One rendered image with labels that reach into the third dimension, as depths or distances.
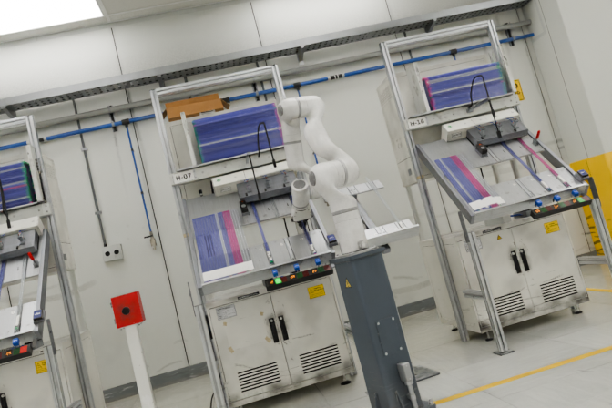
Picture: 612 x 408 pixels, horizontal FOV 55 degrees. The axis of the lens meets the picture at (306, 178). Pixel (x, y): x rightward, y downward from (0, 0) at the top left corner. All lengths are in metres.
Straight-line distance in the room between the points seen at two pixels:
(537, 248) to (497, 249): 0.25
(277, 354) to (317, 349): 0.22
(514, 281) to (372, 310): 1.31
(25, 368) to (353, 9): 3.84
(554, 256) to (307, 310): 1.49
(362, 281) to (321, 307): 0.82
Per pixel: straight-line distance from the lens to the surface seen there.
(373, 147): 5.18
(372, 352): 2.60
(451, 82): 3.85
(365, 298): 2.55
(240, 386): 3.35
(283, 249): 3.07
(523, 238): 3.71
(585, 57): 5.57
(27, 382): 3.48
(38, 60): 5.43
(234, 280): 2.97
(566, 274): 3.83
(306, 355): 3.35
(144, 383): 3.19
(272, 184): 3.39
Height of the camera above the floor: 0.80
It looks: 6 degrees up
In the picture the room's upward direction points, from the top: 15 degrees counter-clockwise
